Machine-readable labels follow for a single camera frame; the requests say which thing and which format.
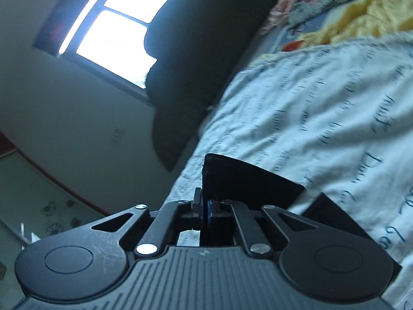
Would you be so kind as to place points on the green floral wardrobe door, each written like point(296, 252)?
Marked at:
point(35, 197)

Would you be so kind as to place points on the yellow cloth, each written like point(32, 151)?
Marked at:
point(364, 19)

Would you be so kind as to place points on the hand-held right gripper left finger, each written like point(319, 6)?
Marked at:
point(197, 204)

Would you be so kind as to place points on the floral blanket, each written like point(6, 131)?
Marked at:
point(306, 3)

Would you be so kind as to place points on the dark headboard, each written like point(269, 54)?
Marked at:
point(200, 55)

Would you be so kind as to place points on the window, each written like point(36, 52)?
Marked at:
point(113, 38)

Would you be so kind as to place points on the white printed bedsheet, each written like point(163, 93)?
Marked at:
point(306, 109)

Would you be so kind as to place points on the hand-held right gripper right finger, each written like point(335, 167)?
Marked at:
point(210, 212)

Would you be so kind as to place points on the black pants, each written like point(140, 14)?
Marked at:
point(251, 180)

